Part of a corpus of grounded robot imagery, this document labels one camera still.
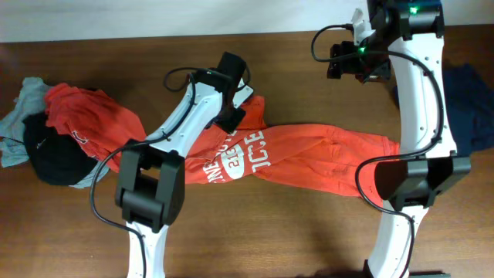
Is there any red t-shirt white print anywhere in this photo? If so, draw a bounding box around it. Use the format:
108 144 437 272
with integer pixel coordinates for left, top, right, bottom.
185 96 400 205

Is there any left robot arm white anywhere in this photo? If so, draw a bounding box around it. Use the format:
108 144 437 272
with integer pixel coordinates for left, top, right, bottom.
115 52 253 277

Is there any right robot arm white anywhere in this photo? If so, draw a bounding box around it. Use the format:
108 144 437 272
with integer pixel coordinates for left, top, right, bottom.
327 1 471 277

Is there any folded navy blue garment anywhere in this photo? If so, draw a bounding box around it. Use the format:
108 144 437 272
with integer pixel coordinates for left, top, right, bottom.
443 64 493 157

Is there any red crumpled t-shirt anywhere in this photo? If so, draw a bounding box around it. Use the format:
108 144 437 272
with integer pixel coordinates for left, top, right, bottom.
44 83 146 161

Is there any black garment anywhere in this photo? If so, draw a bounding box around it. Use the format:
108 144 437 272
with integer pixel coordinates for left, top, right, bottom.
22 112 97 186

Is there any grey t-shirt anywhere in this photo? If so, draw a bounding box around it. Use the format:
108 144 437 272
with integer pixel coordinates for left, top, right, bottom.
1 77 110 188

